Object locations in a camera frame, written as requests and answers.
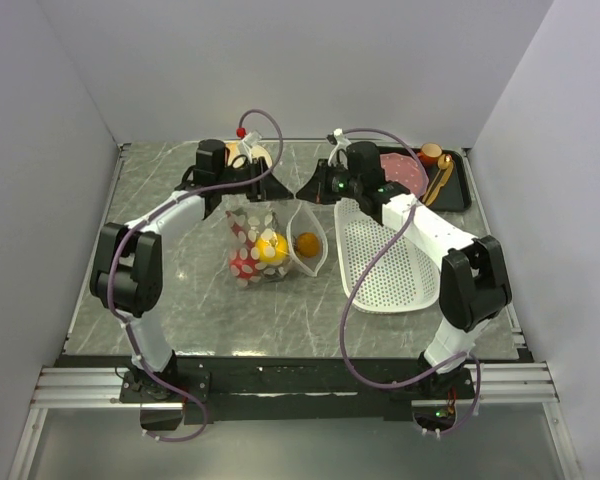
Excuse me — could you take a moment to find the aluminium frame rail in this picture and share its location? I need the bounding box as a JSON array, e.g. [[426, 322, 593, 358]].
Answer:
[[30, 363, 559, 409]]

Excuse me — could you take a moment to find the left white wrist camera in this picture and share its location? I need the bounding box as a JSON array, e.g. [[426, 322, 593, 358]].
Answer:
[[236, 127, 262, 163]]

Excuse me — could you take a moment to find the white perforated basket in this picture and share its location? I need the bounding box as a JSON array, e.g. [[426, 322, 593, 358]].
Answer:
[[334, 199, 439, 314]]

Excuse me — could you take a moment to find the orange cream round plate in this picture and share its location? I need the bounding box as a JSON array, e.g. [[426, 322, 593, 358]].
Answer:
[[225, 142, 273, 169]]

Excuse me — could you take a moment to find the pink dotted plate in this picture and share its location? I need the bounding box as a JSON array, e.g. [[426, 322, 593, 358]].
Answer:
[[380, 152, 428, 193]]

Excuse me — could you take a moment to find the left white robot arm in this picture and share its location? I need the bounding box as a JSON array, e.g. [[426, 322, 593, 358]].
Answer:
[[89, 132, 292, 402]]

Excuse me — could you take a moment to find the orange cup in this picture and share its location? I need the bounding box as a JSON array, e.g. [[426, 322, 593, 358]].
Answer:
[[417, 142, 443, 168]]

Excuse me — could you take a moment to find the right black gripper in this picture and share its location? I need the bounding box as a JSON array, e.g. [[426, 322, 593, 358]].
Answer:
[[297, 159, 363, 206]]

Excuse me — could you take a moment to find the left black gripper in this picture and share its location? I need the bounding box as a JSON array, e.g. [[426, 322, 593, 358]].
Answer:
[[217, 157, 294, 203]]

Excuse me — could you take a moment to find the gold spoon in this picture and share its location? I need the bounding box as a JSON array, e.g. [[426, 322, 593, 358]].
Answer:
[[422, 154, 455, 206]]

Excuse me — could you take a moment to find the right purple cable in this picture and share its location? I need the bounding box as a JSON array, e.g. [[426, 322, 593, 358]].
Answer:
[[339, 127, 482, 435]]

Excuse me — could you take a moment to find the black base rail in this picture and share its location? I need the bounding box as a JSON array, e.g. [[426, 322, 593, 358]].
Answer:
[[55, 355, 545, 424]]

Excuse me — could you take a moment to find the yellow apple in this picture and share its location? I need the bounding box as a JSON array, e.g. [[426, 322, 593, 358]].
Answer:
[[255, 233, 289, 265]]

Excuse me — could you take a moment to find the black serving tray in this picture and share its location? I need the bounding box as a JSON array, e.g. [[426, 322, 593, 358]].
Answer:
[[379, 146, 472, 212]]

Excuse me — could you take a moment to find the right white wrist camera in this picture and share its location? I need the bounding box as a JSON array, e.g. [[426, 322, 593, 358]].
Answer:
[[326, 128, 351, 166]]

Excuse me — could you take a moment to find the red apple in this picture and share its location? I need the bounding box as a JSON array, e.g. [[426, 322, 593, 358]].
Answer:
[[227, 212, 258, 287]]

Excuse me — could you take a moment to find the brown kiwi fruit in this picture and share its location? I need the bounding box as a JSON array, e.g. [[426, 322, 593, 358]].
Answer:
[[295, 232, 321, 258]]

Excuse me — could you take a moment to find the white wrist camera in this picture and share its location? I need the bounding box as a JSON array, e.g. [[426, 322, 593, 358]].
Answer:
[[326, 128, 351, 166], [236, 127, 262, 163]]

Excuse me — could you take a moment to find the clear dotted zip bag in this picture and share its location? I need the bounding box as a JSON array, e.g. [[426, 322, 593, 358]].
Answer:
[[225, 201, 329, 288]]

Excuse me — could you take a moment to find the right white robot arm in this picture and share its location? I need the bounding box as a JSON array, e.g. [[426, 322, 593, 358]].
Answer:
[[296, 141, 512, 398]]

